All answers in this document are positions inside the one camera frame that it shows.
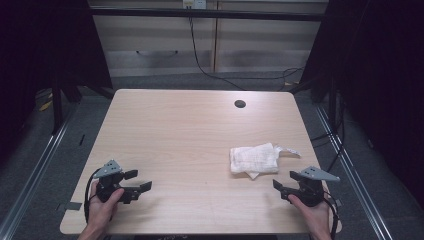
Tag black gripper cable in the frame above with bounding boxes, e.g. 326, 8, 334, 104
320, 190, 341, 240
83, 168, 102, 224

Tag white wall socket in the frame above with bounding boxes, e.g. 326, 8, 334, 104
181, 0, 208, 10

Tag person's right hand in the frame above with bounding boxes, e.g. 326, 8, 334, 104
287, 194, 335, 232

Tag black metal stand leg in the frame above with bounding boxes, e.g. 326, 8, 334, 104
327, 75, 338, 129
50, 74, 65, 136

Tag yellow floor strip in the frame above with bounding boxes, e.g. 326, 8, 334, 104
37, 99, 55, 113

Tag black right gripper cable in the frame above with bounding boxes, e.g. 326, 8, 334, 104
320, 190, 341, 240

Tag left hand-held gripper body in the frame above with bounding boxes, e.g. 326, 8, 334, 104
93, 159, 141, 205

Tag metal floor rail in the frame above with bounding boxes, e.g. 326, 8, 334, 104
313, 103, 395, 240
0, 106, 79, 240

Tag black floor cables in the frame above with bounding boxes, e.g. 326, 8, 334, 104
309, 91, 347, 175

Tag long black power cable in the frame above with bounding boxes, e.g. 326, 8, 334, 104
187, 15, 305, 92

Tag dark curtain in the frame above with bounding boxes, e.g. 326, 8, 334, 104
289, 0, 424, 209
0, 0, 114, 168

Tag person's left hand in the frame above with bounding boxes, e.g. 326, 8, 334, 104
87, 180, 125, 232

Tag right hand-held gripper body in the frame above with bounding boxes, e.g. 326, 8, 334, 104
289, 165, 341, 208

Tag black horizontal metal bar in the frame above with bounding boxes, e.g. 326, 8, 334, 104
89, 7, 330, 23

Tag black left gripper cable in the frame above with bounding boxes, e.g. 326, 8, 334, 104
83, 168, 102, 224

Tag white flower print cloth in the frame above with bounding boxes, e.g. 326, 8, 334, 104
228, 142, 302, 181

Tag light wooden cabinet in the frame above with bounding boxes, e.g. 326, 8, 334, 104
87, 0, 330, 78

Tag black cabinet handle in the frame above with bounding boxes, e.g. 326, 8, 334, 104
135, 49, 180, 57

